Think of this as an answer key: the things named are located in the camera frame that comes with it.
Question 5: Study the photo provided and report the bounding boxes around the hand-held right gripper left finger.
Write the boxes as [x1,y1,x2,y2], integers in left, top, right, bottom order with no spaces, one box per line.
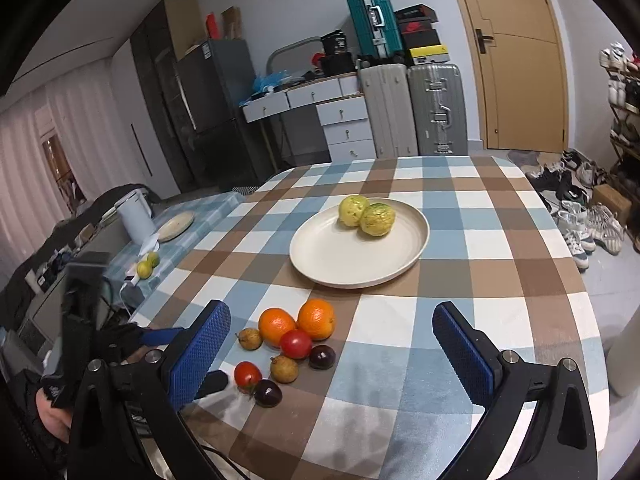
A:
[67,300,233,480]

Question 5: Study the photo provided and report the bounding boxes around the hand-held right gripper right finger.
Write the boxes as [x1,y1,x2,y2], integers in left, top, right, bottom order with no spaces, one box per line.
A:
[431,301,598,480]

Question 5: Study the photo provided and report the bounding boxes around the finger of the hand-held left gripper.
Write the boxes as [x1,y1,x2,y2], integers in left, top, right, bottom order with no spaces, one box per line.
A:
[196,371,230,398]
[139,326,187,347]

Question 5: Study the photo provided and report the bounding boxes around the small red tomato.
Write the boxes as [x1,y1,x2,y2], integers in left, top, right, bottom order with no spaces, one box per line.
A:
[234,361,263,393]

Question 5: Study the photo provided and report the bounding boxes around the brown round fruit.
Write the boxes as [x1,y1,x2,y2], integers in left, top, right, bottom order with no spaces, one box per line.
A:
[270,355,300,384]
[236,327,263,351]

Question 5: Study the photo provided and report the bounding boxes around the dark purple plum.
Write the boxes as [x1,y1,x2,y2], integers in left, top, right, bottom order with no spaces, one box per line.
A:
[254,379,283,408]
[308,344,336,371]

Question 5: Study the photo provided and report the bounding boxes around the orange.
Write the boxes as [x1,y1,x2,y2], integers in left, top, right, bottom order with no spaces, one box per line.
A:
[258,307,298,348]
[297,298,336,341]

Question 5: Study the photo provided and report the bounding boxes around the large red tomato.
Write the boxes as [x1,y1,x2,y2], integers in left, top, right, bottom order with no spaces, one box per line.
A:
[279,329,313,359]

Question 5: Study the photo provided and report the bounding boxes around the cream round plate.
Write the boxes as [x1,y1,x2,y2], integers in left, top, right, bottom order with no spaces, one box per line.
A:
[289,197,431,289]

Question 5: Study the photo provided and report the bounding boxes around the person's left hand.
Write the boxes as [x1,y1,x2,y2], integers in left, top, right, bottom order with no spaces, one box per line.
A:
[35,390,72,444]

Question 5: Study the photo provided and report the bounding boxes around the white kettle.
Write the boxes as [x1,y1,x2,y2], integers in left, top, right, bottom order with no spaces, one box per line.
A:
[115,191,156,244]

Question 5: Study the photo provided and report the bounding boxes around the light blue checked cloth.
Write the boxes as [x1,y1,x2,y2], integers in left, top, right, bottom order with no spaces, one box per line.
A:
[102,191,247,311]

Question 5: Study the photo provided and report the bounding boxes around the white curtain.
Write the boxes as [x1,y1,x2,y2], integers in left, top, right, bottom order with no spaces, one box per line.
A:
[0,55,132,301]

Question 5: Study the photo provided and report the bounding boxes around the yellow green guava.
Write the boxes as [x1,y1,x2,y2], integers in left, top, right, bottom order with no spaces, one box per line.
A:
[359,202,396,237]
[338,195,370,227]

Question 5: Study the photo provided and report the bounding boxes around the pile of shoes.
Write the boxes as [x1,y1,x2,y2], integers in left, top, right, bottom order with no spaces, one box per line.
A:
[520,149,627,272]

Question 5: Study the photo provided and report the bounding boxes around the grey door mat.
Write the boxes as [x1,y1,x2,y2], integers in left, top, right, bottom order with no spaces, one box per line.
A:
[507,149,562,167]

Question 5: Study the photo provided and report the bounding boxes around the brown floor box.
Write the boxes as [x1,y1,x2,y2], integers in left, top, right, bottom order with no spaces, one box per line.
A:
[592,184,632,219]

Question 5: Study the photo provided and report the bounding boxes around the silver suitcase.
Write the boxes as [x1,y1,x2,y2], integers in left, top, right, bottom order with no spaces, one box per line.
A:
[407,63,469,157]

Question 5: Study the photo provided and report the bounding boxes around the light grey suitcase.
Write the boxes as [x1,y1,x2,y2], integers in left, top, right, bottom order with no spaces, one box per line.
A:
[359,63,419,158]

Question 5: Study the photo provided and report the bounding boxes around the grey refrigerator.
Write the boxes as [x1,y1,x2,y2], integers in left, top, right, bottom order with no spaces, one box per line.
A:
[175,38,277,188]

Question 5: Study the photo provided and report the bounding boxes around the white drawer desk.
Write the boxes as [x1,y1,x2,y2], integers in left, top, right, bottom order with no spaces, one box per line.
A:
[242,74,378,162]

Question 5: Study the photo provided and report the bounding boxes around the wooden door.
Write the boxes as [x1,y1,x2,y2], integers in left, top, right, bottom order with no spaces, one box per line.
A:
[444,0,571,153]

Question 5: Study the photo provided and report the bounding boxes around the blue plastic bag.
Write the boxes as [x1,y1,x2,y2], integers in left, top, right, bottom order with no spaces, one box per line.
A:
[252,70,291,94]

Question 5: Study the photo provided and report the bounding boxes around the shoe rack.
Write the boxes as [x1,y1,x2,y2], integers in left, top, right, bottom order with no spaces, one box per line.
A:
[599,42,640,252]

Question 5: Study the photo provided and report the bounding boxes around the yellow and black shoe box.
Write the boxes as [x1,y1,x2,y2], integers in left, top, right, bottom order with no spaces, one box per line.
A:
[406,45,450,66]

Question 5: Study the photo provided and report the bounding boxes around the large cardboard box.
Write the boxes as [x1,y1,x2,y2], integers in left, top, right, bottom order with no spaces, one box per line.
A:
[165,0,207,61]

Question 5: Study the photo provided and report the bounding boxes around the small cardboard box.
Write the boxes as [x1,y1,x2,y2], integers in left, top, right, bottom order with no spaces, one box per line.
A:
[221,6,243,40]

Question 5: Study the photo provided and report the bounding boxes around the black bag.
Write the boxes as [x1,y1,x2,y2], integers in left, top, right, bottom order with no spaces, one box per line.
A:
[319,31,356,74]

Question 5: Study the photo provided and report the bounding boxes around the red and black shoe box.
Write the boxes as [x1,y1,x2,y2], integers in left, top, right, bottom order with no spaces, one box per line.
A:
[398,16,438,37]

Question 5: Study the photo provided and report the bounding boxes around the teal suitcase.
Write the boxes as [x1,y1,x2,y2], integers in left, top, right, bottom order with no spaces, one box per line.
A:
[344,0,404,59]

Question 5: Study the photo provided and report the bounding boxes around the grey metal tube frame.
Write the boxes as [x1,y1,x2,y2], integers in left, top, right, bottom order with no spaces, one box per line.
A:
[266,37,322,83]

